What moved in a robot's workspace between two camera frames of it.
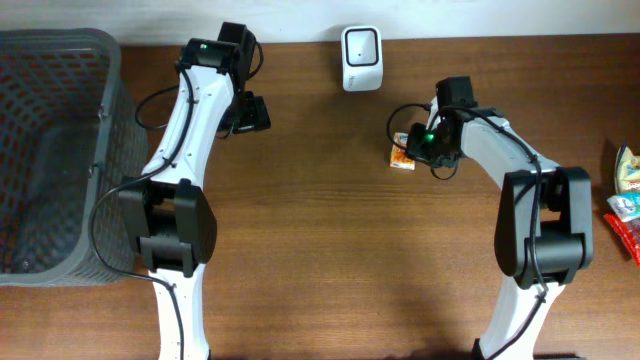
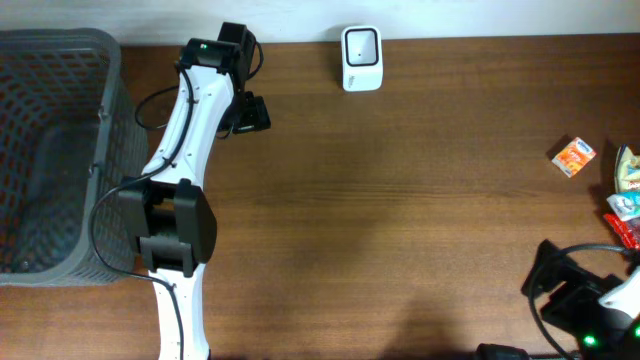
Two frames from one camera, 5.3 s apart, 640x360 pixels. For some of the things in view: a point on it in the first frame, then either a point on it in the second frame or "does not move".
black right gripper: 416,145 → 545,270
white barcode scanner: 362,58 does not move
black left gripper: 255,116 does not move
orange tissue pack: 399,157 → 574,157
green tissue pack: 626,205 does not move
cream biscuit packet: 627,170 does not move
